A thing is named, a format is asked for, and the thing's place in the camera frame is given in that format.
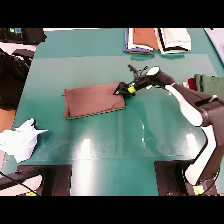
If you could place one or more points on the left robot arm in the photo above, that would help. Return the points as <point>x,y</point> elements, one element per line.
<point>53,180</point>

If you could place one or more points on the orange-brown garment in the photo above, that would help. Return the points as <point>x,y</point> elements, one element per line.
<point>145,37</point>

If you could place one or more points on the red-brown shirt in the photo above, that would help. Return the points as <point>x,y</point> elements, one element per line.
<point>93,100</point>

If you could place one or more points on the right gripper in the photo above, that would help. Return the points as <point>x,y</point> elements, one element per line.
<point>124,88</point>

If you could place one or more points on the green garment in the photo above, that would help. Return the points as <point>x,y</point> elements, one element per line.
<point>211,86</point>

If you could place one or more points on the white garment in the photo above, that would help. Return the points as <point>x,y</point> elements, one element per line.
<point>175,37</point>
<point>18,141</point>

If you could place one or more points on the red garment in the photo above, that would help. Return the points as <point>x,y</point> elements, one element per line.
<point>192,84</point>

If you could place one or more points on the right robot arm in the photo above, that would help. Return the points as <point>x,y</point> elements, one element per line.
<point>196,100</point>

